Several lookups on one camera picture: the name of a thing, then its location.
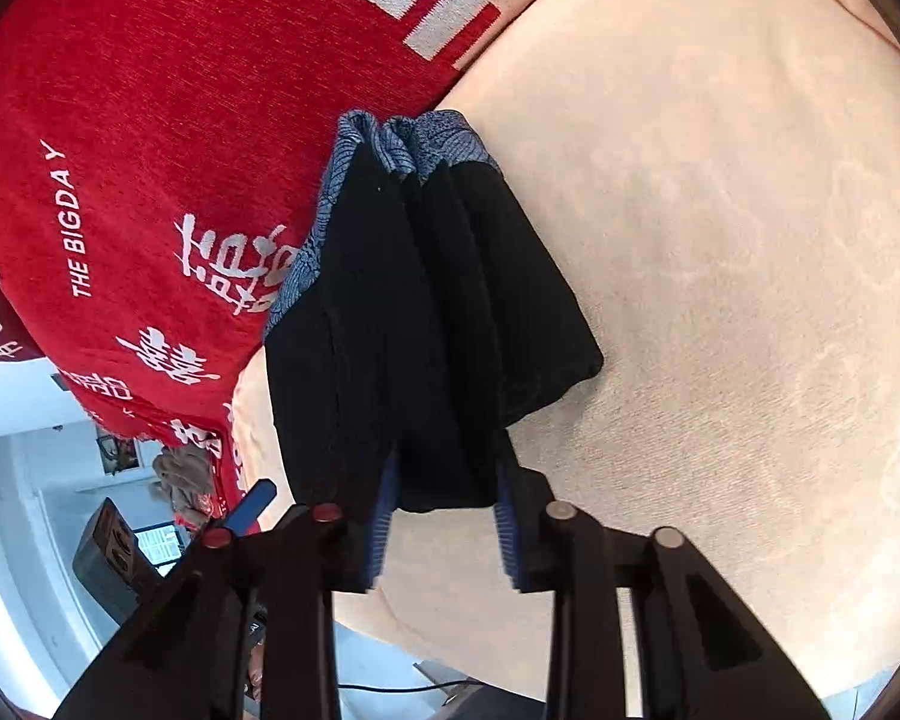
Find black pants with grey waistband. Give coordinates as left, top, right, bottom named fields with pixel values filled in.
left=263, top=107, right=607, bottom=525

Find beige plush toy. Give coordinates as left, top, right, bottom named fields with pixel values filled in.
left=152, top=445, right=217, bottom=532

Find red blanket with white characters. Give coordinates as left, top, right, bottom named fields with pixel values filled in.
left=0, top=0, right=533, bottom=505

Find peach sofa cushion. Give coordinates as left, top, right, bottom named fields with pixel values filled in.
left=447, top=0, right=900, bottom=697

